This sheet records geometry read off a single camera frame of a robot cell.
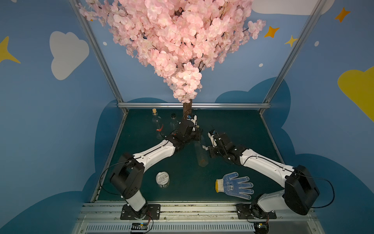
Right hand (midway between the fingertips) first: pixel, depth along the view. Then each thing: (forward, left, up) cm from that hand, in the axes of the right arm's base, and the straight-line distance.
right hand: (212, 145), depth 87 cm
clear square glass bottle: (-4, +6, -5) cm, 9 cm away
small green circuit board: (-42, +37, -14) cm, 58 cm away
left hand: (+6, +7, +8) cm, 13 cm away
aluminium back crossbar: (+40, +12, -4) cm, 42 cm away
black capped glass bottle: (+7, +24, +10) cm, 27 cm away
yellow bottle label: (-2, +4, +1) cm, 5 cm away
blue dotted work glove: (-20, -13, -11) cm, 26 cm away
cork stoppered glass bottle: (+9, +35, +8) cm, 37 cm away
